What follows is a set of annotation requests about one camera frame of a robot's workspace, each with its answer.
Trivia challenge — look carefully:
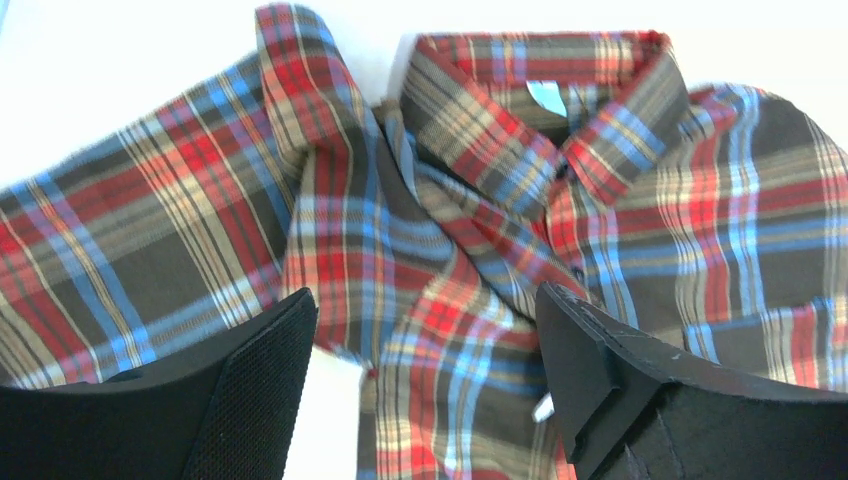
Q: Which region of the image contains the plaid flannel shirt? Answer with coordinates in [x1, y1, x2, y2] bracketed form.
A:
[1, 4, 847, 479]

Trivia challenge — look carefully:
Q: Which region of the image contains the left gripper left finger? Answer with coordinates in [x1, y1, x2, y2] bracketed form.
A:
[1, 288, 318, 479]

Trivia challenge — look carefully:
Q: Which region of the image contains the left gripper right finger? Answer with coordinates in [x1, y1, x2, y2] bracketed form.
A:
[536, 283, 847, 479]

